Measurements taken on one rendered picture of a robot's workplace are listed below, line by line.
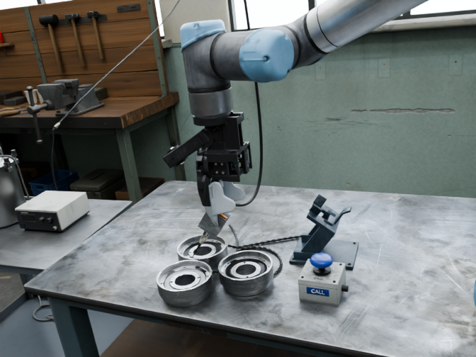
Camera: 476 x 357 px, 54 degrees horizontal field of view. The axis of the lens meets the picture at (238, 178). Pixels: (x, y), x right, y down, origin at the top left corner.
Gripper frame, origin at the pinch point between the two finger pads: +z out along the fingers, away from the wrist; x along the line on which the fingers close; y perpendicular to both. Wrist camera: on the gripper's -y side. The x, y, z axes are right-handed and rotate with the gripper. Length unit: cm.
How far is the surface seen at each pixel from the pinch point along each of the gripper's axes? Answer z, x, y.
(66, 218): 21, 32, -68
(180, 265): 10.0, -3.4, -7.5
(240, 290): 11.3, -7.1, 6.3
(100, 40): -25, 154, -131
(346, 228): 13.2, 23.1, 21.3
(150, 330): 38.1, 7.7, -26.5
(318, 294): 11.2, -5.6, 20.3
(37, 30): -34, 157, -175
